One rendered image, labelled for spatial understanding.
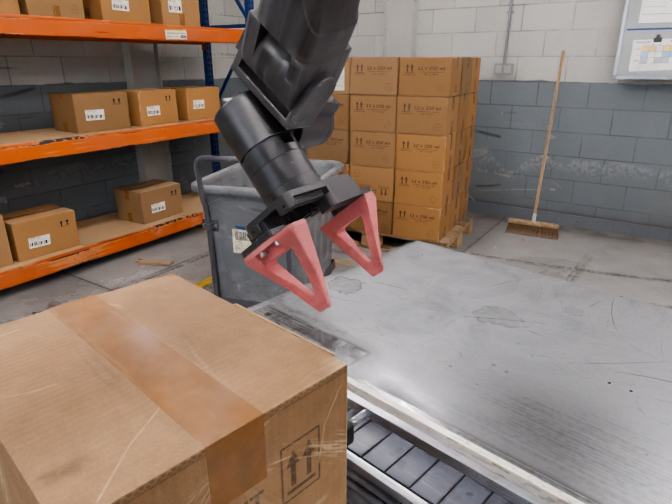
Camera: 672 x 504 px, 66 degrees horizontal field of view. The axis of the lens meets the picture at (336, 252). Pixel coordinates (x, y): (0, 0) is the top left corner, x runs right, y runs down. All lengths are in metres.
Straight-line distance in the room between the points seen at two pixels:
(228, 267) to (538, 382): 1.99
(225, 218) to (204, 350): 2.15
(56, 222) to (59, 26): 1.20
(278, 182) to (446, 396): 0.57
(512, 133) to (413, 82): 1.58
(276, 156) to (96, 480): 0.28
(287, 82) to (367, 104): 3.34
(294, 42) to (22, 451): 0.34
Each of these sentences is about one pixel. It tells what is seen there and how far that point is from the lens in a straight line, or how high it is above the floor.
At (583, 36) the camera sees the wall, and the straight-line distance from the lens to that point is 4.84.
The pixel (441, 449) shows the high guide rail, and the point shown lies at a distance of 0.62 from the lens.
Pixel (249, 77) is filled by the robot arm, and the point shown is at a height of 1.35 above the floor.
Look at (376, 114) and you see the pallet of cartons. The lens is 3.75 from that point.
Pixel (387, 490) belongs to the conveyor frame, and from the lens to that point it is 0.70.
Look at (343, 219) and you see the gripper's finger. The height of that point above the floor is 1.22.
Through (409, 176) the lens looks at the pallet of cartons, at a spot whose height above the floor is 0.60.
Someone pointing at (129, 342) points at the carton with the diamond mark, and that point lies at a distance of 0.52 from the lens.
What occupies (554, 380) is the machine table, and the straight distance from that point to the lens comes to 1.03.
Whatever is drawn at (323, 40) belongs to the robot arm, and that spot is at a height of 1.38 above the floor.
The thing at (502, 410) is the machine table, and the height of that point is 0.83.
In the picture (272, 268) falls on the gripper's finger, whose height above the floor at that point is 1.20.
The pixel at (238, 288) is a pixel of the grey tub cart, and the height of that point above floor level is 0.24.
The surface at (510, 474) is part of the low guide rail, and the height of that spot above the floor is 0.91.
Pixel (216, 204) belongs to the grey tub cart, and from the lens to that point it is 2.63.
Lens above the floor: 1.37
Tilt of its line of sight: 20 degrees down
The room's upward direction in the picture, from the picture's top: straight up
